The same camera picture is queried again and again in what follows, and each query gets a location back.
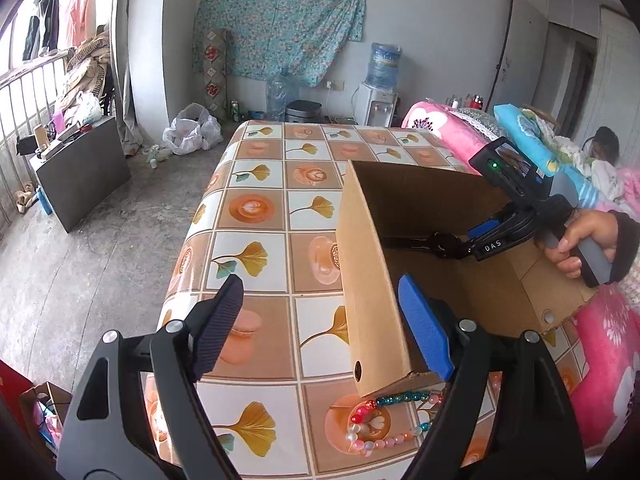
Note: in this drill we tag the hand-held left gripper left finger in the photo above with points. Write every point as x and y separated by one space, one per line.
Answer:
215 330

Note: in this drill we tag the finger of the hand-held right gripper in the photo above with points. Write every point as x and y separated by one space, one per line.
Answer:
485 228
473 251

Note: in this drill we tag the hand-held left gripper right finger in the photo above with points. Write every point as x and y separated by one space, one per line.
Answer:
425 330

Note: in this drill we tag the brown cardboard box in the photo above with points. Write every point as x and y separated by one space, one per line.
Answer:
370 280

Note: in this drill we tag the person's right hand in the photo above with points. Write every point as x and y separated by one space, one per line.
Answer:
590 227

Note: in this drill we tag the blue patterned quilt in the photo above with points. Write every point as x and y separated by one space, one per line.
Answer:
530 130

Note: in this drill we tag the pink floral blanket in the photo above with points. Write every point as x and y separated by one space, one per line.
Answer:
610 340

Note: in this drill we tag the grey door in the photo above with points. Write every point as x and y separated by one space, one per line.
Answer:
527 50

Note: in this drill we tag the white water dispenser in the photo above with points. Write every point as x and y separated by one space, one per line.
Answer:
372 105

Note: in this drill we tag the white wardrobe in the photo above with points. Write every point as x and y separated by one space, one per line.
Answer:
617 75

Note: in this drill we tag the small open cardboard box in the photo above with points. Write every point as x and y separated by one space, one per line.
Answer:
42 410

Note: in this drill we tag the white plastic bag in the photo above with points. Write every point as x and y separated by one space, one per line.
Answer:
190 132

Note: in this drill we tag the dark cabinet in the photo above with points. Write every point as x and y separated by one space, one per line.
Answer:
85 175

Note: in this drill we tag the grey rice cooker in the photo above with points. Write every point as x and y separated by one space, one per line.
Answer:
302 111

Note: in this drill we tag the green can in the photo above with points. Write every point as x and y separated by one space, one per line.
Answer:
235 111

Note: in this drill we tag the clear water jug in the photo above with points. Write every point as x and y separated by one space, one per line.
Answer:
281 97

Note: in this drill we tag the rolled patterned mat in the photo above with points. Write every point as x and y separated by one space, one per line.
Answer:
214 75

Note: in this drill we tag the grey curtain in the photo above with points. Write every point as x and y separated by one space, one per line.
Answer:
125 60

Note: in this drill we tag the metal railing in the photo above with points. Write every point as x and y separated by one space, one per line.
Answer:
20 110

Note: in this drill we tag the pink hanging garment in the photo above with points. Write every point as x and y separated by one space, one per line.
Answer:
77 10

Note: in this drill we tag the dark hanging garment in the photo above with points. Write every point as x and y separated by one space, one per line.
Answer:
42 20

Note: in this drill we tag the wall socket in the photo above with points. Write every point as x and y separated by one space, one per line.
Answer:
335 85

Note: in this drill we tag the floral wall cloth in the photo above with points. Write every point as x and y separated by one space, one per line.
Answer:
280 15

